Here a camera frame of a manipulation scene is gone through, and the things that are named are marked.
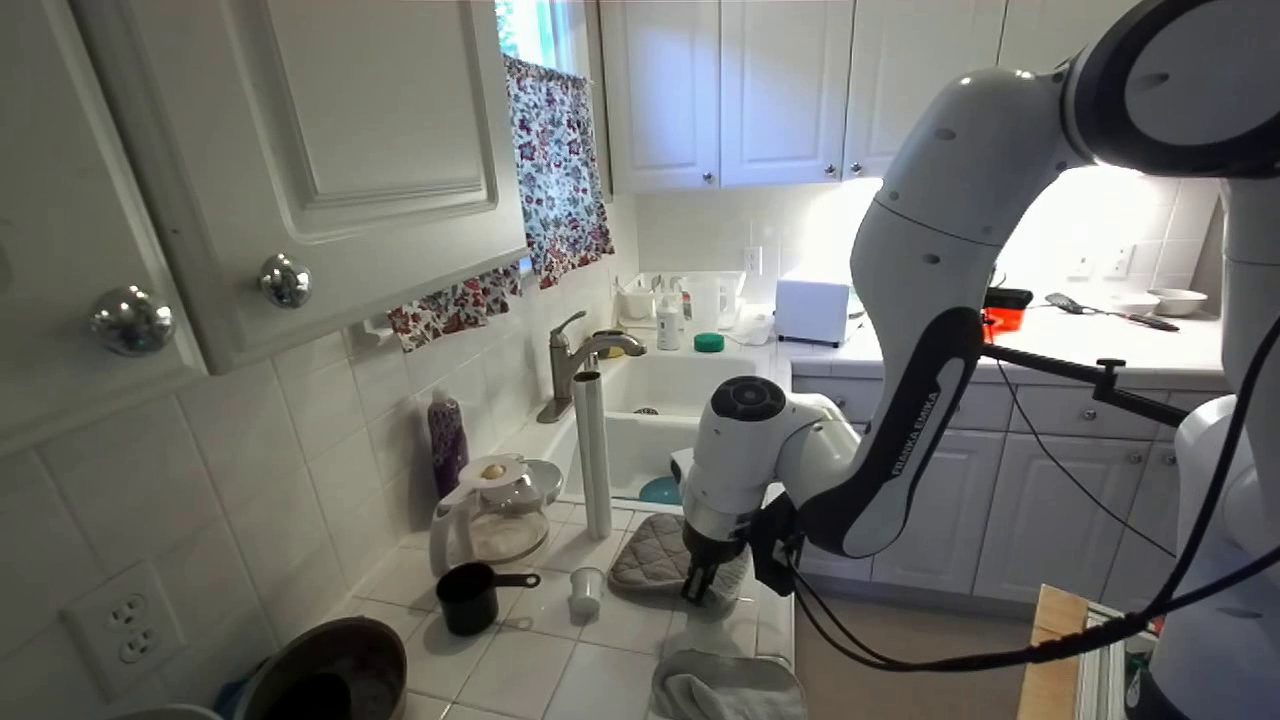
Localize black measuring scoop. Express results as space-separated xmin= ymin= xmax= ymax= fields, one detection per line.
xmin=432 ymin=556 xmax=546 ymax=640

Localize white wall cabinet row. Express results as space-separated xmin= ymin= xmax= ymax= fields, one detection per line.
xmin=597 ymin=0 xmax=1153 ymax=191

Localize teal bowl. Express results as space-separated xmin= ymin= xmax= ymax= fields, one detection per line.
xmin=637 ymin=473 xmax=687 ymax=508

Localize white ceramic sink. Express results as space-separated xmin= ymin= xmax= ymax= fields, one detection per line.
xmin=606 ymin=348 xmax=793 ymax=504

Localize aluminium mounting frame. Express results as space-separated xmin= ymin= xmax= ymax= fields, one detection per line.
xmin=1075 ymin=604 xmax=1162 ymax=720

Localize small white plastic piece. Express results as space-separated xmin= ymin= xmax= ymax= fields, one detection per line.
xmin=565 ymin=562 xmax=608 ymax=629

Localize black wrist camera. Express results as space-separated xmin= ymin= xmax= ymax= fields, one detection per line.
xmin=750 ymin=494 xmax=810 ymax=601

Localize window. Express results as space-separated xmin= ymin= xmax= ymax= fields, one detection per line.
xmin=491 ymin=0 xmax=592 ymax=75

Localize silver sink faucet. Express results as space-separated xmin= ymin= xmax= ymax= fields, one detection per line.
xmin=537 ymin=306 xmax=654 ymax=426

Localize round silver cabinet knob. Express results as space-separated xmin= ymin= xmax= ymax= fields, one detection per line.
xmin=90 ymin=274 xmax=179 ymax=356
xmin=252 ymin=246 xmax=318 ymax=313

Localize white bowl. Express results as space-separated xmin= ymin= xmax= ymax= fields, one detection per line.
xmin=1153 ymin=285 xmax=1214 ymax=320

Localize white plate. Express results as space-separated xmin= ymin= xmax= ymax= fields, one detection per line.
xmin=1045 ymin=280 xmax=1163 ymax=322

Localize white upright cylinder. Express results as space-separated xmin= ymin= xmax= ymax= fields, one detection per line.
xmin=571 ymin=369 xmax=615 ymax=545

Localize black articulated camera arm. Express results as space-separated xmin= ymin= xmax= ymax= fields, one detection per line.
xmin=984 ymin=340 xmax=1191 ymax=431

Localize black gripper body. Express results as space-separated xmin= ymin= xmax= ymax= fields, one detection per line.
xmin=680 ymin=518 xmax=745 ymax=580

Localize black pan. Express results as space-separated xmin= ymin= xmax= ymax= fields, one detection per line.
xmin=232 ymin=613 xmax=414 ymax=720

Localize narrow white wall cabinet door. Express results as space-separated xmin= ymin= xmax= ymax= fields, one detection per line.
xmin=0 ymin=0 xmax=212 ymax=452

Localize white soap bottle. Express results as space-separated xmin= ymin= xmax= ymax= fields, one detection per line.
xmin=655 ymin=290 xmax=687 ymax=356

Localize white folded towel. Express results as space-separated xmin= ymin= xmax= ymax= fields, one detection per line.
xmin=647 ymin=636 xmax=813 ymax=720

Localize white wall outlet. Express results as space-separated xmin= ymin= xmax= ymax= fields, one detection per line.
xmin=58 ymin=556 xmax=192 ymax=697

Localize purple bottle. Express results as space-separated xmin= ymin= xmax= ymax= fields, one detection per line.
xmin=415 ymin=389 xmax=473 ymax=504

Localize floral curtain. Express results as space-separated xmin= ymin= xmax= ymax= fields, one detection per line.
xmin=385 ymin=52 xmax=620 ymax=353

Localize clear countertop containers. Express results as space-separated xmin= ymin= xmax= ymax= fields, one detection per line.
xmin=614 ymin=269 xmax=754 ymax=332

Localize wide white wall cabinet door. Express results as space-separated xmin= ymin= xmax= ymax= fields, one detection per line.
xmin=72 ymin=0 xmax=531 ymax=377

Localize white base cabinet row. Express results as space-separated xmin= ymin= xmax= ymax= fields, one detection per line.
xmin=793 ymin=371 xmax=1224 ymax=617

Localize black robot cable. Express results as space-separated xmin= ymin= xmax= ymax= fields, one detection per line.
xmin=783 ymin=313 xmax=1280 ymax=674

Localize white box appliance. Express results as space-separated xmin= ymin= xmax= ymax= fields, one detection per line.
xmin=771 ymin=274 xmax=854 ymax=353

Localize grey round dish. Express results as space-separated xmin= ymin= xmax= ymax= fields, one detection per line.
xmin=517 ymin=455 xmax=568 ymax=508

